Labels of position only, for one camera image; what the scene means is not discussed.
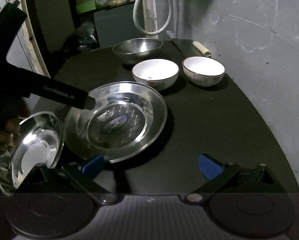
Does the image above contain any steel plate with sticker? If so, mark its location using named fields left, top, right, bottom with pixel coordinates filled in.
left=64, top=81, right=167, bottom=163

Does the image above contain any white hose loop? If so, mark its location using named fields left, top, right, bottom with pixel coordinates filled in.
left=132, top=0, right=174, bottom=36

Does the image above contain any green box on shelf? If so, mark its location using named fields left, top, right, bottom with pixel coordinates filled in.
left=76, top=1, right=96, bottom=14

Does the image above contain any dark cabinet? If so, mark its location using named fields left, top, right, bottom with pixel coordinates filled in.
left=94, top=3, right=145, bottom=48

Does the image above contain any cleaver with cream handle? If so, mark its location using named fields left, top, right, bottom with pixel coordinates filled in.
left=166, top=30, right=211, bottom=58

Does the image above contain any person left hand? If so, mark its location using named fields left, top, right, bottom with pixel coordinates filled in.
left=0, top=97, right=30, bottom=154

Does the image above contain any deep steel bowl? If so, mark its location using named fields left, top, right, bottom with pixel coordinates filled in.
left=112, top=37, right=163, bottom=65

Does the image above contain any white ceramic bowl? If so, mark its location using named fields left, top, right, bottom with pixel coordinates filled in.
left=132, top=59, right=179, bottom=91
left=182, top=56, right=225, bottom=87

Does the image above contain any large steel plate back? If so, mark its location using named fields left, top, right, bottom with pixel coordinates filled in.
left=10, top=111, right=64, bottom=189

